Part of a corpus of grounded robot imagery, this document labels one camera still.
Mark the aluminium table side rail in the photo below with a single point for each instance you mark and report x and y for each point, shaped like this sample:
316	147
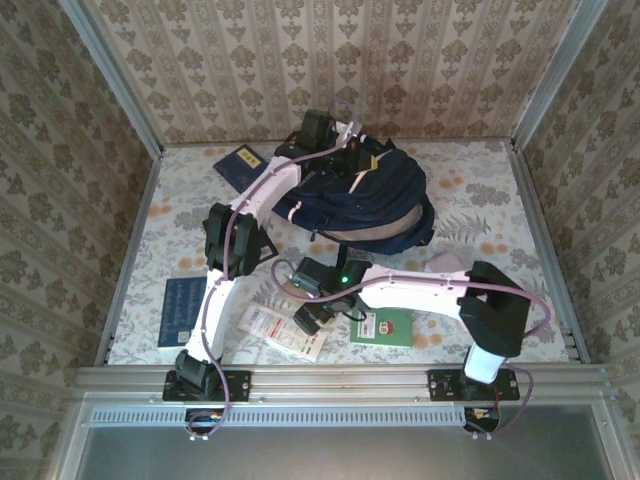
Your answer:
140	215
544	250

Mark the white plastic packet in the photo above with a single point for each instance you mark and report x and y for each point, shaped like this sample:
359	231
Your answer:
270	330

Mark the aluminium frame post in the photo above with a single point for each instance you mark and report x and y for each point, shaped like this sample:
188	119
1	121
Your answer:
558	75
115	80

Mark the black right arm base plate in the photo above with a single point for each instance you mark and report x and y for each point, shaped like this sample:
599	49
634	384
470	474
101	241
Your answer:
440	385

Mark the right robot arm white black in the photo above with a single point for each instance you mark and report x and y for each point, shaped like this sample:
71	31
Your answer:
495	320

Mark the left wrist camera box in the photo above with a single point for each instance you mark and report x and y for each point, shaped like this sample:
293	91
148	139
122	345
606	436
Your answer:
349	131

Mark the pink pencil case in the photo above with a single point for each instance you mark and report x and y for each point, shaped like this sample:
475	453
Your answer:
445	264

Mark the navy blue backpack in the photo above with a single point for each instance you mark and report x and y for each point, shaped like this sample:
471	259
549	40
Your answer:
390	200

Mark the aluminium mounting rail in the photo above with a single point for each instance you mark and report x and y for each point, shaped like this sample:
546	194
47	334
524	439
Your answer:
340	382

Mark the blue book with barcode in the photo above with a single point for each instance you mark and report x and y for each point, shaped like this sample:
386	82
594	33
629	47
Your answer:
175	310

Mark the grey metal panel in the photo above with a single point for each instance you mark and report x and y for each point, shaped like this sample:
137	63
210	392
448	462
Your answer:
325	455

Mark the navy book with yellow label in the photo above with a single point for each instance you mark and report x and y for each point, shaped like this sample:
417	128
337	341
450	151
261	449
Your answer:
240	167

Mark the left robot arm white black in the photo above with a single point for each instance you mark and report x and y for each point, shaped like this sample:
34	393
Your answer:
220	320

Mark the green notebook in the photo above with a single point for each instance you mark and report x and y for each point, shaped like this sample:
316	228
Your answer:
385	330

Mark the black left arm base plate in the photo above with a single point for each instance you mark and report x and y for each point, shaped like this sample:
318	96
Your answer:
240	385

